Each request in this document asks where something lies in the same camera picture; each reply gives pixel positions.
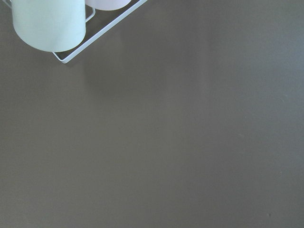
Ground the white cup rack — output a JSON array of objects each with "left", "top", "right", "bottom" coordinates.
[{"left": 3, "top": 0, "right": 145, "bottom": 64}]

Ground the pink cup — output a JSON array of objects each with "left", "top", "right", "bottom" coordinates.
[{"left": 85, "top": 0, "right": 131, "bottom": 11}]

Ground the mint green cup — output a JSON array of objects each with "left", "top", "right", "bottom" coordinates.
[{"left": 11, "top": 0, "right": 86, "bottom": 52}]

